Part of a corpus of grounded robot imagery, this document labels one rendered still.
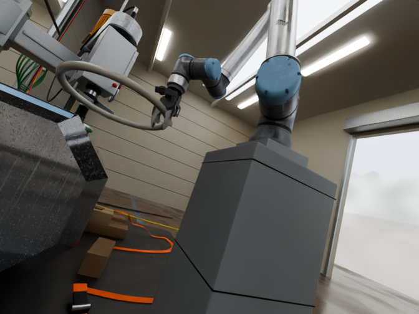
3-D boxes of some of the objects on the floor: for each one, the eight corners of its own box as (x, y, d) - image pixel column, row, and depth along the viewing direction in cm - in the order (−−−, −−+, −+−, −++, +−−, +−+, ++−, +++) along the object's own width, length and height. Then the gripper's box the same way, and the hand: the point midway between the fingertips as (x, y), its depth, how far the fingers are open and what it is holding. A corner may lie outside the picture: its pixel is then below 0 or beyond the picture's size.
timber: (98, 278, 109) (108, 256, 112) (76, 274, 106) (86, 252, 109) (108, 258, 138) (116, 241, 140) (91, 253, 135) (99, 237, 137)
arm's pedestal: (222, 340, 97) (267, 181, 115) (310, 490, 52) (361, 189, 69) (122, 336, 79) (193, 148, 97) (122, 559, 34) (255, 129, 51)
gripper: (189, 98, 92) (174, 137, 87) (168, 93, 95) (151, 132, 89) (184, 86, 84) (167, 129, 79) (161, 81, 87) (143, 123, 81)
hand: (158, 125), depth 82 cm, fingers closed on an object, 4 cm apart
